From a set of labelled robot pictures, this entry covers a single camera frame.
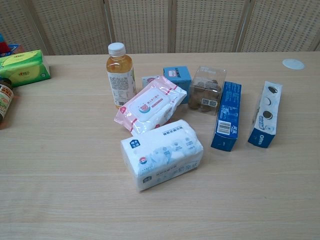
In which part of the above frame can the yellow juice bottle white cap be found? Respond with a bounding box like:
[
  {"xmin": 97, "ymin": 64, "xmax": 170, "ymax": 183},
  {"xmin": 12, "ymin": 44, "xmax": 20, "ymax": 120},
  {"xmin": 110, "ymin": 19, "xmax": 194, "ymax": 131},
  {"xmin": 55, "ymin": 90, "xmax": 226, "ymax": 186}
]
[{"xmin": 106, "ymin": 42, "xmax": 137, "ymax": 110}]

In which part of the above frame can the pink wet wipes pack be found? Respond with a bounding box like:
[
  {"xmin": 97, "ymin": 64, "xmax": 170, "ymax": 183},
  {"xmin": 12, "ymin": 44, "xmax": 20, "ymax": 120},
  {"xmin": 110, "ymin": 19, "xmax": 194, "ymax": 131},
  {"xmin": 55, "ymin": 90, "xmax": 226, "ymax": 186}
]
[{"xmin": 113, "ymin": 75, "xmax": 188, "ymax": 137}]

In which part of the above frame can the white tissue pack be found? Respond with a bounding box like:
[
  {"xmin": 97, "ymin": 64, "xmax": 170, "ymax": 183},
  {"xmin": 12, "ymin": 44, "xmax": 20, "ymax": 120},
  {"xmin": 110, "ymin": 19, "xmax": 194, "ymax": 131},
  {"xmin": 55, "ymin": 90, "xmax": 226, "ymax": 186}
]
[{"xmin": 120, "ymin": 118, "xmax": 205, "ymax": 193}]

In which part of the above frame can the small blue cardboard box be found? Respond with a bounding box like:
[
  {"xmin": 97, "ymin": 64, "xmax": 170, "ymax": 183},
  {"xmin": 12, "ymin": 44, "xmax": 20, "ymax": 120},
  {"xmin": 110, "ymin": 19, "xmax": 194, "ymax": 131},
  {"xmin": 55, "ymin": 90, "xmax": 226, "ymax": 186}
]
[{"xmin": 162, "ymin": 65, "xmax": 193, "ymax": 105}]

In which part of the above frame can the clear plastic cookie box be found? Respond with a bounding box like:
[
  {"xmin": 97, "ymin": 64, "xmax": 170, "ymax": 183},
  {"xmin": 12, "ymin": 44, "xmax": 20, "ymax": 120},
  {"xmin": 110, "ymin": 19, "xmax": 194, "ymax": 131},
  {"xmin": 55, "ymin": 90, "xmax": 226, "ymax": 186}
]
[{"xmin": 187, "ymin": 65, "xmax": 228, "ymax": 117}]

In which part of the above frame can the blue barcode carton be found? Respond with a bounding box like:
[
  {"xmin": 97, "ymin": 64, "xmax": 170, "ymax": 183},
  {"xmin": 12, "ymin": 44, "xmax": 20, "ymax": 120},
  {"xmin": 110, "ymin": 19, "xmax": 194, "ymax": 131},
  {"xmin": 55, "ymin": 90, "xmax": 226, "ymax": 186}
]
[{"xmin": 210, "ymin": 80, "xmax": 243, "ymax": 153}]

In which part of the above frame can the woven folding screen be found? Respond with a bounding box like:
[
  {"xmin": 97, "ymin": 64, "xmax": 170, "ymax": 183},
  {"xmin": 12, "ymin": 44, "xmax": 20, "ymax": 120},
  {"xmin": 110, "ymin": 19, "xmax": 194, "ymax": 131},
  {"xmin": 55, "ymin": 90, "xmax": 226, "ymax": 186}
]
[{"xmin": 0, "ymin": 0, "xmax": 320, "ymax": 56}]

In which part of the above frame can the blue Oreo cookie box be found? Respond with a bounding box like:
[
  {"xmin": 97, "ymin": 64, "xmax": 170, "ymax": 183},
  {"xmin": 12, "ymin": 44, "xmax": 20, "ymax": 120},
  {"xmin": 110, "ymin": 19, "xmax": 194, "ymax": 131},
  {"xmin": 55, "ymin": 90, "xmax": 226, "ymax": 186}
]
[{"xmin": 247, "ymin": 80, "xmax": 284, "ymax": 148}]

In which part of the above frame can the round white table cap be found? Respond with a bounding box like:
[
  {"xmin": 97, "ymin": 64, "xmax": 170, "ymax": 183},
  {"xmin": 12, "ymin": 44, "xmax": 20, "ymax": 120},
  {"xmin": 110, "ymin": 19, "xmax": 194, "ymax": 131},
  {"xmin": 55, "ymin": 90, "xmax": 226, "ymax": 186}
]
[{"xmin": 282, "ymin": 58, "xmax": 306, "ymax": 70}]

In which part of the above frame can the green tissue pack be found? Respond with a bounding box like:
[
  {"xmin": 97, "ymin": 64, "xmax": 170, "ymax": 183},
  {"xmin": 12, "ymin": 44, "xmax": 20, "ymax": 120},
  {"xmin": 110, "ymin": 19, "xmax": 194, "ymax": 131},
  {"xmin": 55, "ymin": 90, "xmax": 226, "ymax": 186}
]
[{"xmin": 0, "ymin": 49, "xmax": 51, "ymax": 88}]

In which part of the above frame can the dark jar with label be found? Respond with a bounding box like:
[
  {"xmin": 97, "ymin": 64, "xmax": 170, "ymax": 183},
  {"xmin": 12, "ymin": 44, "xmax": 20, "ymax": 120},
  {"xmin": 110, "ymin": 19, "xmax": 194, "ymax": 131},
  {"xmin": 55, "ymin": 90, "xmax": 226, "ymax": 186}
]
[{"xmin": 0, "ymin": 77, "xmax": 15, "ymax": 126}]

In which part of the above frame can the blue red snack package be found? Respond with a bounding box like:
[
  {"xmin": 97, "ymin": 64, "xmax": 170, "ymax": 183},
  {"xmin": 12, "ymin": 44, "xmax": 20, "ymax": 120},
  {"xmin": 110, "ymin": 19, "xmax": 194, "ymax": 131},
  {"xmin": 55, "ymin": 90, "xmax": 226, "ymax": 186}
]
[{"xmin": 0, "ymin": 33, "xmax": 26, "ymax": 59}]

